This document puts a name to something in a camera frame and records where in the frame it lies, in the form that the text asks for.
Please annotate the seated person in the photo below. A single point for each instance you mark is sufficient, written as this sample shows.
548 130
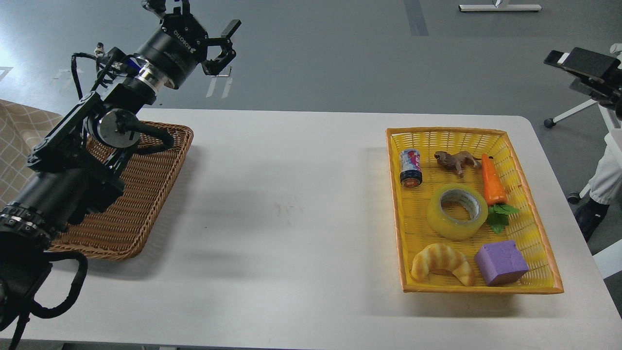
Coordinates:
604 187

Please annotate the toy croissant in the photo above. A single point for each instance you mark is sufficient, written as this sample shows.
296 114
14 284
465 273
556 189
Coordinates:
442 257

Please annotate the purple sponge block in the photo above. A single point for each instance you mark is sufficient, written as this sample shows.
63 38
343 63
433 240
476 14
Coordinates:
501 263

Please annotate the yellow plastic basket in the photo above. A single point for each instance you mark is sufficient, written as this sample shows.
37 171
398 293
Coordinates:
413 233

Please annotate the brown wicker basket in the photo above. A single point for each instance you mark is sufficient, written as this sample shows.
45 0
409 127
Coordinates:
121 232

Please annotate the white stand base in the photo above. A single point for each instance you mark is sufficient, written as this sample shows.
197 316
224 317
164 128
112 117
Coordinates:
502 7

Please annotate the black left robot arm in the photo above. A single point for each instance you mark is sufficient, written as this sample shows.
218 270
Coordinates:
78 165

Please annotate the brown toy lion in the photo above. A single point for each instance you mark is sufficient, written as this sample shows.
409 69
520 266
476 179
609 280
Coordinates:
456 162

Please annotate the beige checkered cloth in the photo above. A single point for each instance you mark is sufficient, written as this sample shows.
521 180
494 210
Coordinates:
21 128

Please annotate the orange toy carrot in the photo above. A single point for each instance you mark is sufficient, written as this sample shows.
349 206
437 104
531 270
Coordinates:
495 196

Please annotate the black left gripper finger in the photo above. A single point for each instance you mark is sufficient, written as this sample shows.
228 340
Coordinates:
157 7
213 67

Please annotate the small drink can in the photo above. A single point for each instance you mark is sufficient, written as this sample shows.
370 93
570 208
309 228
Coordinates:
410 169

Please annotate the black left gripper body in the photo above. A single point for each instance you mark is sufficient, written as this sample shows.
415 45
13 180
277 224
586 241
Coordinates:
176 47

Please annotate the yellow tape roll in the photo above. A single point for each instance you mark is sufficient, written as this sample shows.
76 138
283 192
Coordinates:
456 211

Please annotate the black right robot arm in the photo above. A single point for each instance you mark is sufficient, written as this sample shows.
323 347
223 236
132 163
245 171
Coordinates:
596 75

